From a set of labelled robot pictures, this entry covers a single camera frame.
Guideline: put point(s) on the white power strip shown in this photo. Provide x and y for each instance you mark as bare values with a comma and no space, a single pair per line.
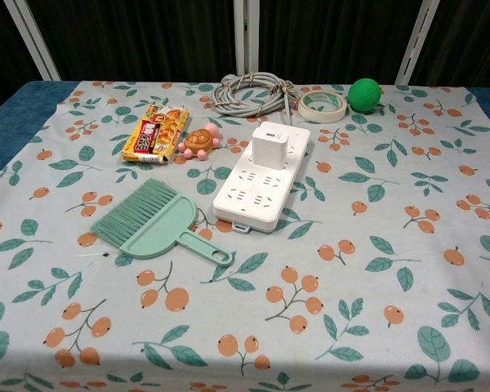
249,196

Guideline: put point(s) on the floral print tablecloth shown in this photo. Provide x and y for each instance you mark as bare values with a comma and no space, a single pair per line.
269,306

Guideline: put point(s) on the white metal frame post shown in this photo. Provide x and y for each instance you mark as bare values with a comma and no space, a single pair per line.
32,36
418,41
247,36

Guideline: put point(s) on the green cloth piece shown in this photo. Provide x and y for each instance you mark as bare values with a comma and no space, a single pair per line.
139,208

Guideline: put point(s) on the beige masking tape roll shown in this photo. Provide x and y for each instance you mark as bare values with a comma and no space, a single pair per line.
322,117

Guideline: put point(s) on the white cube charger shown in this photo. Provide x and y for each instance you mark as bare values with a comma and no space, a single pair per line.
269,147

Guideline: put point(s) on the blue table cover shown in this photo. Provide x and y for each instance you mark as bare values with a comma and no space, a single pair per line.
16,110

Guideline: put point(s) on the green ball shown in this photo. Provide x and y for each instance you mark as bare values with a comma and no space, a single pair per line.
364,94

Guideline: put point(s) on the yellow snack package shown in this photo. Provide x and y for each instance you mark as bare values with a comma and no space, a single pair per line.
155,134

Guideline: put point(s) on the brown pink turtle toy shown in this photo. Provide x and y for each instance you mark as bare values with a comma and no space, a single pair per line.
198,141

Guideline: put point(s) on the black pleated curtain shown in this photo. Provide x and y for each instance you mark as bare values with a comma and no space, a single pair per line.
469,41
139,36
0,45
330,36

